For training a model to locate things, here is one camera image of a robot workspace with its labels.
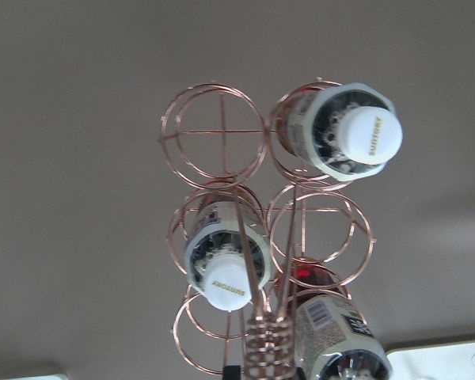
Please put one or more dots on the tea bottle white cap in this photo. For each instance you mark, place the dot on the tea bottle white cap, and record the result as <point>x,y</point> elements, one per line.
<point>346,131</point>
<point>214,257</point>

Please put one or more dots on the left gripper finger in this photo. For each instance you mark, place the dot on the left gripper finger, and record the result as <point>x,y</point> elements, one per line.
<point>231,372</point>

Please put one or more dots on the copper wire bottle basket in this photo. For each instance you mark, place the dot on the copper wire bottle basket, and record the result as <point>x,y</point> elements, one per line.
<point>216,140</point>

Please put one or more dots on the cream rabbit serving tray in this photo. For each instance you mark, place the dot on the cream rabbit serving tray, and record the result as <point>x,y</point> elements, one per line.
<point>437,361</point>

